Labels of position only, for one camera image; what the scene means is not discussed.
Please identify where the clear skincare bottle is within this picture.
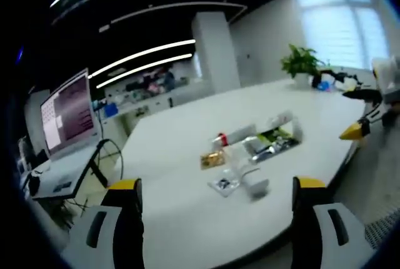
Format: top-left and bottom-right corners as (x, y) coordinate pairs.
(229, 146), (248, 183)

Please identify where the clear skincare packet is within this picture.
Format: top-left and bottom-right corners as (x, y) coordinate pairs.
(207, 171), (242, 198)

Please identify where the long ceiling light strip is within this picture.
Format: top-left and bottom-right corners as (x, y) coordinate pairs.
(96, 53), (193, 89)
(87, 39), (197, 79)

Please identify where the computer monitor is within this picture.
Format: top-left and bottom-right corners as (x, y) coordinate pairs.
(39, 68), (103, 161)

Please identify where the gold snack packet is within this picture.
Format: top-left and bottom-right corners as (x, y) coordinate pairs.
(199, 151), (226, 170)

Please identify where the green potted plant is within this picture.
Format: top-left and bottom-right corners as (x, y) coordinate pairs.
(280, 43), (326, 89)

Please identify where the window with blinds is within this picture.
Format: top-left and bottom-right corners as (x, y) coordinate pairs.
(293, 0), (391, 69)

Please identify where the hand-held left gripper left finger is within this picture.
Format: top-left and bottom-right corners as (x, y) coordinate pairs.
(61, 178), (145, 269)

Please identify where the red-capped skincare bottle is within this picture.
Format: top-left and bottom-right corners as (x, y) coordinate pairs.
(211, 131), (229, 151)

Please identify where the green packet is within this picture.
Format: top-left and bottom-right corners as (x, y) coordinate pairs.
(261, 127), (292, 142)

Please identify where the silver tray with snacks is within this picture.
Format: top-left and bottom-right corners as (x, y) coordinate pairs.
(242, 111), (306, 165)

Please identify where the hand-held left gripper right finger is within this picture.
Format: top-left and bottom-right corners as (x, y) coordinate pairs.
(290, 175), (376, 269)

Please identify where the white side desk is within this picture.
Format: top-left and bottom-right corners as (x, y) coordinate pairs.
(30, 145), (106, 201)

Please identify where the black cable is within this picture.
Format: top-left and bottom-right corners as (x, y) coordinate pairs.
(96, 139), (124, 185)

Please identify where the white skincare tube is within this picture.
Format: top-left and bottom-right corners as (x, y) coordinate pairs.
(226, 123), (258, 144)

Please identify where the blue storage bin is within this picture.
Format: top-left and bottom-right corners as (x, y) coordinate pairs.
(104, 103), (120, 117)

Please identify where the cluttered white counter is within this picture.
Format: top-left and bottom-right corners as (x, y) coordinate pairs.
(93, 74), (204, 119)

